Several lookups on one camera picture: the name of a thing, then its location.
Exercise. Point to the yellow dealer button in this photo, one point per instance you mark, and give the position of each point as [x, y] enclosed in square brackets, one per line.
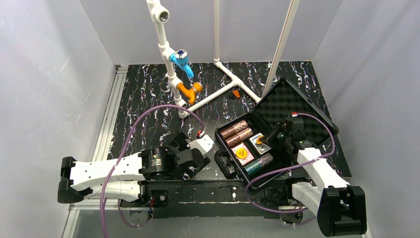
[260, 140]
[241, 153]

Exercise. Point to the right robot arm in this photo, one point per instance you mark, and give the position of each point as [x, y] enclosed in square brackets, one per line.
[340, 208]

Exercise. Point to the upper orange chip row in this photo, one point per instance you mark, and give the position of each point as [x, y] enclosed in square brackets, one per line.
[236, 128]

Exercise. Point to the blue faucet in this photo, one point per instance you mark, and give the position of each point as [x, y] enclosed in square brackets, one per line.
[181, 59]

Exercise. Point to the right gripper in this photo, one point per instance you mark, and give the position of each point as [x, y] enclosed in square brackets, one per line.
[280, 132]

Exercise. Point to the aluminium rail frame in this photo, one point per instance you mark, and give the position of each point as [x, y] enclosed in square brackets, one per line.
[101, 150]

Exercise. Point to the orange faucet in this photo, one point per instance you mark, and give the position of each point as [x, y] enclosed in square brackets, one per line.
[191, 93]

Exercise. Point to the lower orange chip row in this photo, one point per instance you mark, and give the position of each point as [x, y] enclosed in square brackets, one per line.
[240, 136]

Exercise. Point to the red playing card deck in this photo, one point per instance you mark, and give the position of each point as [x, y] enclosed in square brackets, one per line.
[249, 158]

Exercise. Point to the orange chip row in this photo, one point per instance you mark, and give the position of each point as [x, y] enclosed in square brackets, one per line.
[236, 128]
[240, 136]

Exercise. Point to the blue playing card deck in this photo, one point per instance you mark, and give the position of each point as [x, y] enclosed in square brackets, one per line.
[259, 146]

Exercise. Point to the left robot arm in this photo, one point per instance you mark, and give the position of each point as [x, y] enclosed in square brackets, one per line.
[127, 178]

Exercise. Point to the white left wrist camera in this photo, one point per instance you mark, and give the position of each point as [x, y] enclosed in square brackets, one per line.
[203, 143]

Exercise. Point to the orange black small clip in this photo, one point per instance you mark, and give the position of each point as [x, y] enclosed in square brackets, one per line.
[236, 94]

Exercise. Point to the white angled pole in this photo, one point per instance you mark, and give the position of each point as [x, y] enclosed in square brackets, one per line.
[291, 12]

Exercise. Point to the green poker chip stack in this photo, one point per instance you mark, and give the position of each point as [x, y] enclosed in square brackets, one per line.
[258, 164]

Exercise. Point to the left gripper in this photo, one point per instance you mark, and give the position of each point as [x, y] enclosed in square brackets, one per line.
[181, 144]

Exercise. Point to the black plastic poker case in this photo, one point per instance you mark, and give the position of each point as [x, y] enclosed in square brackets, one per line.
[281, 102]

